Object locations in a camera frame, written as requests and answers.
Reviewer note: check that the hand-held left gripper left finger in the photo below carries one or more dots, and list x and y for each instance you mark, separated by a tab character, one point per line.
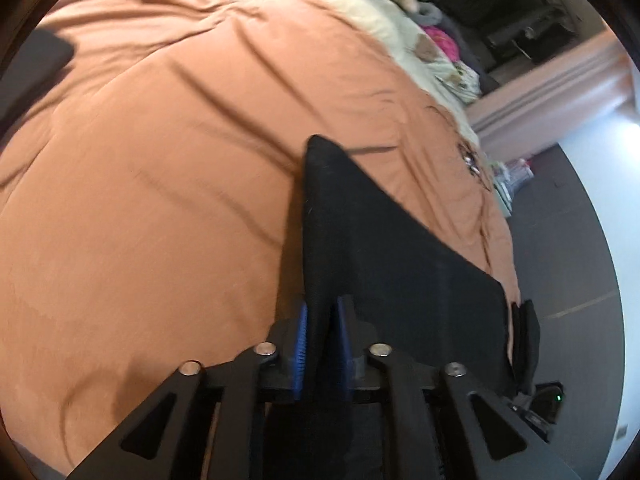
301	355

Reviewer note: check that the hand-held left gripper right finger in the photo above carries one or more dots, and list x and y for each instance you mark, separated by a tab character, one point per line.
344	355

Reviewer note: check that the black pants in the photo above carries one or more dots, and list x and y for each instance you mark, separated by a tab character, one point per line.
525	345
30	75
380	250

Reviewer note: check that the folded black pants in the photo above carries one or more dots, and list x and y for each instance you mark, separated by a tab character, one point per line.
525	345
30	75

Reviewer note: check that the orange blanket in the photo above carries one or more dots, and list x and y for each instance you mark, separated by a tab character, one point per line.
150	185

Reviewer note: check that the white patterned cloth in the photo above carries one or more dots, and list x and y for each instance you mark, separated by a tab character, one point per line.
465	82

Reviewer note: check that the pink curtain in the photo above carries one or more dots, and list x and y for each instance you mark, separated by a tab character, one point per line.
550	95

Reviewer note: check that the bear print pillow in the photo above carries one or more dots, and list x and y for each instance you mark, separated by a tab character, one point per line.
425	52

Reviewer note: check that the pink fluffy cloth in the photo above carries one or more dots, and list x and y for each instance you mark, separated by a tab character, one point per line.
442	40

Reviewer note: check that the cream pillow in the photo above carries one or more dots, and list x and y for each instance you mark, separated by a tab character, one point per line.
370	15

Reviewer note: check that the grey plush toy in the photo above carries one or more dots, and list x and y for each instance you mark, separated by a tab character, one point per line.
430	10

